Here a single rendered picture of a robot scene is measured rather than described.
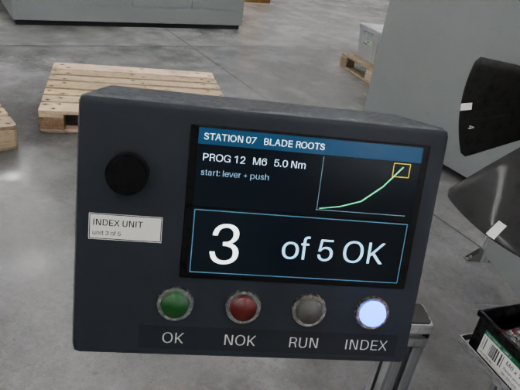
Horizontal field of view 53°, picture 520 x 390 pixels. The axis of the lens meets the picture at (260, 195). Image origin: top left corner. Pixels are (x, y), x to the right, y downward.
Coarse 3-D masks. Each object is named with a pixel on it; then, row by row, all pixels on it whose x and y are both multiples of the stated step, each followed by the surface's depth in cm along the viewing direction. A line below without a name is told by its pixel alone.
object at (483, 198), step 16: (496, 160) 95; (512, 160) 94; (480, 176) 96; (496, 176) 94; (512, 176) 93; (448, 192) 98; (464, 192) 96; (480, 192) 95; (496, 192) 93; (512, 192) 92; (464, 208) 95; (480, 208) 94; (496, 208) 92; (512, 208) 91; (480, 224) 93; (512, 224) 90; (496, 240) 91; (512, 240) 90
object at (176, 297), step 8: (168, 288) 38; (176, 288) 38; (184, 288) 38; (160, 296) 38; (168, 296) 38; (176, 296) 38; (184, 296) 38; (192, 296) 38; (160, 304) 38; (168, 304) 38; (176, 304) 38; (184, 304) 38; (192, 304) 38; (160, 312) 38; (168, 312) 38; (176, 312) 38; (184, 312) 38
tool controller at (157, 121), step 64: (128, 128) 35; (192, 128) 35; (256, 128) 36; (320, 128) 37; (384, 128) 37; (128, 192) 35; (192, 192) 36; (256, 192) 37; (320, 192) 38; (384, 192) 38; (128, 256) 37; (320, 256) 39; (384, 256) 39; (128, 320) 38; (192, 320) 39; (256, 320) 40
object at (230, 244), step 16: (208, 208) 37; (192, 224) 37; (208, 224) 37; (224, 224) 37; (240, 224) 37; (256, 224) 38; (192, 240) 37; (208, 240) 37; (224, 240) 38; (240, 240) 38; (256, 240) 38; (192, 256) 38; (208, 256) 38; (224, 256) 38; (240, 256) 38; (256, 256) 38; (192, 272) 38; (208, 272) 38; (224, 272) 38; (240, 272) 38
